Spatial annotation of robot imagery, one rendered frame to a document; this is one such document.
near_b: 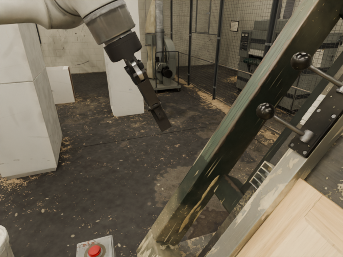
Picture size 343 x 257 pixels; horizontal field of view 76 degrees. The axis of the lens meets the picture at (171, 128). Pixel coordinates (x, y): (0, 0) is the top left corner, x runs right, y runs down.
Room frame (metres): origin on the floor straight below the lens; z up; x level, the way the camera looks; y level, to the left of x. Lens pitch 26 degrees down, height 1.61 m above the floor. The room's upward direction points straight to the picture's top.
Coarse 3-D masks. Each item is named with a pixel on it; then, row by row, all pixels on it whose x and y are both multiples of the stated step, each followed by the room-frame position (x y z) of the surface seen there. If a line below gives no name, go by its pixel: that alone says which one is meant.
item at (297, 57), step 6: (300, 54) 0.45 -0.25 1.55; (306, 54) 0.45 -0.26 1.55; (294, 60) 0.46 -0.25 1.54; (300, 60) 0.45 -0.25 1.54; (306, 60) 0.44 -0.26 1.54; (294, 66) 0.45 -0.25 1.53; (300, 66) 0.45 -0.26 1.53; (306, 66) 0.45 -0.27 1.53; (312, 66) 0.45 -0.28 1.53; (318, 72) 0.45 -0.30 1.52; (324, 72) 0.45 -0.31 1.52; (324, 78) 0.45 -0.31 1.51; (330, 78) 0.44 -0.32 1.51; (336, 84) 0.44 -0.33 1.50; (342, 84) 0.43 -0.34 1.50; (336, 90) 0.44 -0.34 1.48; (342, 90) 0.43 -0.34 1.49
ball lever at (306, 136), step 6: (264, 102) 0.45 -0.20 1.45; (258, 108) 0.44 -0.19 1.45; (264, 108) 0.43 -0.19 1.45; (270, 108) 0.43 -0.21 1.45; (258, 114) 0.43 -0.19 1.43; (264, 114) 0.43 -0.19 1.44; (270, 114) 0.42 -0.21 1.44; (276, 120) 0.43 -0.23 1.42; (282, 120) 0.43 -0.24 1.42; (288, 126) 0.42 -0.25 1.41; (294, 126) 0.42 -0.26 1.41; (300, 132) 0.42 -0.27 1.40; (306, 132) 0.41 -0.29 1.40; (312, 132) 0.41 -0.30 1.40; (300, 138) 0.41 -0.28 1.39; (306, 138) 0.41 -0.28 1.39
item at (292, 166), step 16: (336, 128) 0.41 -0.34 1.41; (320, 144) 0.40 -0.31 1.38; (288, 160) 0.42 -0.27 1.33; (304, 160) 0.39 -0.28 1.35; (272, 176) 0.41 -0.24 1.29; (288, 176) 0.39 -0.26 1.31; (304, 176) 0.39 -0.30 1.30; (256, 192) 0.41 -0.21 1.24; (272, 192) 0.39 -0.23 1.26; (256, 208) 0.38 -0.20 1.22; (272, 208) 0.37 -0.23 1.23; (240, 224) 0.38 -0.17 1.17; (256, 224) 0.36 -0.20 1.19; (224, 240) 0.38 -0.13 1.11; (240, 240) 0.35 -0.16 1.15; (208, 256) 0.37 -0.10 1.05; (224, 256) 0.35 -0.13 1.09
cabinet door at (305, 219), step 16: (288, 192) 0.38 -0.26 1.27; (304, 192) 0.36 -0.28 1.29; (320, 192) 0.35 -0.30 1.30; (288, 208) 0.35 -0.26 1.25; (304, 208) 0.34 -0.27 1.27; (320, 208) 0.32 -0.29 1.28; (336, 208) 0.30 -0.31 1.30; (272, 224) 0.35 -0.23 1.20; (288, 224) 0.33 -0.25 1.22; (304, 224) 0.31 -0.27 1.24; (320, 224) 0.30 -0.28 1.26; (336, 224) 0.28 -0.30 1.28; (256, 240) 0.35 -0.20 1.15; (272, 240) 0.33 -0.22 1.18; (288, 240) 0.31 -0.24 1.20; (304, 240) 0.29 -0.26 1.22; (320, 240) 0.28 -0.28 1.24; (336, 240) 0.26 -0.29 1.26; (240, 256) 0.34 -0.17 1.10; (256, 256) 0.32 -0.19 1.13; (272, 256) 0.30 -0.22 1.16; (288, 256) 0.29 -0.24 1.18; (304, 256) 0.27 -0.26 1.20; (320, 256) 0.26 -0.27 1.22; (336, 256) 0.25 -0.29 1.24
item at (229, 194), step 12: (336, 60) 0.61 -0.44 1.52; (336, 72) 0.58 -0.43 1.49; (324, 84) 0.58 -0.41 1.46; (312, 96) 0.58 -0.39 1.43; (300, 108) 0.59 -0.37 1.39; (300, 120) 0.56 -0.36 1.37; (288, 132) 0.56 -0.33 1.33; (276, 144) 0.56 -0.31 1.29; (264, 156) 0.56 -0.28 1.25; (228, 180) 0.57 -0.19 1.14; (216, 192) 0.57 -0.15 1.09; (228, 192) 0.54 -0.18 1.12; (240, 192) 0.52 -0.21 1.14; (228, 204) 0.51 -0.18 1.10
